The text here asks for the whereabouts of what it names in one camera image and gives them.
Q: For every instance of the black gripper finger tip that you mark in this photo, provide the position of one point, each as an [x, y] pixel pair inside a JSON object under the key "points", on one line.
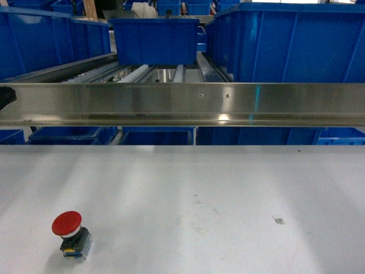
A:
{"points": [[7, 96]]}

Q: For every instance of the small printed marker sticker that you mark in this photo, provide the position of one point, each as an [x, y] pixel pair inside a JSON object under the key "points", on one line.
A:
{"points": [[279, 220]]}

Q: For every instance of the large blue right bin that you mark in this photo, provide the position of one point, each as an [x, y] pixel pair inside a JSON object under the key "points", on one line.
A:
{"points": [[289, 43]]}

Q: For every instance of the small blue centre bin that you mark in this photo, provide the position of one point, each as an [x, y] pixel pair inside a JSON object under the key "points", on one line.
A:
{"points": [[160, 41]]}

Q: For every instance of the lower blue bin left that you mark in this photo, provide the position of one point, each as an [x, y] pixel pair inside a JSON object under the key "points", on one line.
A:
{"points": [[73, 136]]}

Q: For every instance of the stainless steel front rail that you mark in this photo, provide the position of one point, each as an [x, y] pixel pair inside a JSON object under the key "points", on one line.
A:
{"points": [[184, 104]]}

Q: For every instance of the lower blue bin right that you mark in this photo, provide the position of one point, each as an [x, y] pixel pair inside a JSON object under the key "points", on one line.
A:
{"points": [[258, 136]]}

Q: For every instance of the lower blue bin centre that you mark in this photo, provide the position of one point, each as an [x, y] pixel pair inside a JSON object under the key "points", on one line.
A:
{"points": [[157, 136]]}

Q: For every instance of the red mushroom push button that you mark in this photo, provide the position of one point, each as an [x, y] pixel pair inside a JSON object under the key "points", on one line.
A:
{"points": [[76, 239]]}

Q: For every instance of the large blue bin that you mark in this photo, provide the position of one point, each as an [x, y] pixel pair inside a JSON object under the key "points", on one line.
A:
{"points": [[289, 43], [33, 40]]}

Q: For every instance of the large blue left bin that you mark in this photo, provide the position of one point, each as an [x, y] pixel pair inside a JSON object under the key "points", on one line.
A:
{"points": [[33, 40]]}

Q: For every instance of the blue bin behind left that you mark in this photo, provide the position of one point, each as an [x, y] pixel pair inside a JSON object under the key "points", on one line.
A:
{"points": [[89, 39]]}

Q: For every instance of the white roller track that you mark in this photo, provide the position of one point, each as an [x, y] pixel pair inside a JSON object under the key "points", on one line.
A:
{"points": [[135, 75]]}

